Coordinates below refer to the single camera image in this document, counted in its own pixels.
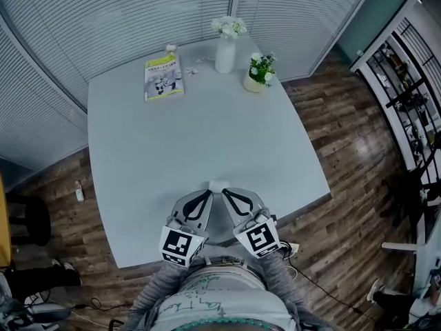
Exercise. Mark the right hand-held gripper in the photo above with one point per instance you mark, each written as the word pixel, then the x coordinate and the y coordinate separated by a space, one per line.
pixel 260 240

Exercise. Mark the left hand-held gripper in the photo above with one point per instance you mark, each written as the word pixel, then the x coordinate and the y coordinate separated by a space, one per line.
pixel 177 245

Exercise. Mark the small white object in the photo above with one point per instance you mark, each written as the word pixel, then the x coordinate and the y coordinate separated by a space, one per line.
pixel 217 185

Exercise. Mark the person's right forearm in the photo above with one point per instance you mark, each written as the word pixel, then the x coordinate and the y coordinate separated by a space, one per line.
pixel 279 278

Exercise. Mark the person's left forearm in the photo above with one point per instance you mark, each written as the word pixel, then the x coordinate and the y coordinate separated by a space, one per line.
pixel 158 288

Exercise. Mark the person's belt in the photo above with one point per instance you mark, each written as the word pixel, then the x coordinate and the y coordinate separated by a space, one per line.
pixel 227 261

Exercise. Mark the white power strip with plugs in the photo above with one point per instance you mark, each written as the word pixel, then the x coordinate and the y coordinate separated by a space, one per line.
pixel 292 247

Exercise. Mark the person's white printed shirt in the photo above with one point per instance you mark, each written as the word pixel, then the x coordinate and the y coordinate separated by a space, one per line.
pixel 220 298

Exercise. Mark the small plastic bottle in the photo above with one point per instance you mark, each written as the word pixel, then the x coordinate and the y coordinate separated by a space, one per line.
pixel 79 191

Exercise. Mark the cream plant pot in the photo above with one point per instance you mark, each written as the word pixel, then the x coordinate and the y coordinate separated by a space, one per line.
pixel 251 84

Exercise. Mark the green-edged magazine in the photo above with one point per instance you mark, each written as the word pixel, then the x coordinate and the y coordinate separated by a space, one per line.
pixel 163 79

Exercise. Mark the green plant with white flowers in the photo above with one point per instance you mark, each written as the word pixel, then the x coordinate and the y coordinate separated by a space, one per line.
pixel 262 69

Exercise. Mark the fallen pink petals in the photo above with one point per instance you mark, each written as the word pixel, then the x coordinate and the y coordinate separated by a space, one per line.
pixel 192 71

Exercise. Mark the white ribbed vase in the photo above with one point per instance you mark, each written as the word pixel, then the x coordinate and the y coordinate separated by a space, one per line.
pixel 224 57

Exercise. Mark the small pale flower ornament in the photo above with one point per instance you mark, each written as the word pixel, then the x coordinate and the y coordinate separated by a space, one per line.
pixel 171 48

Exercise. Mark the grey office chair base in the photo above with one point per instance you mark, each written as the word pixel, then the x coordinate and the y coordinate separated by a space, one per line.
pixel 44 310

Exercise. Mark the white flower bouquet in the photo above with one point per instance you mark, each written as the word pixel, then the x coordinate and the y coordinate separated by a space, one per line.
pixel 228 28

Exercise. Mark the round yellow wooden table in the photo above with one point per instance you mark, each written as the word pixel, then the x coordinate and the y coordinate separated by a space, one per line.
pixel 4 226

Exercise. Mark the white shelf with black rack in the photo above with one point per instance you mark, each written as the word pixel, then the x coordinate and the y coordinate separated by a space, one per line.
pixel 392 81

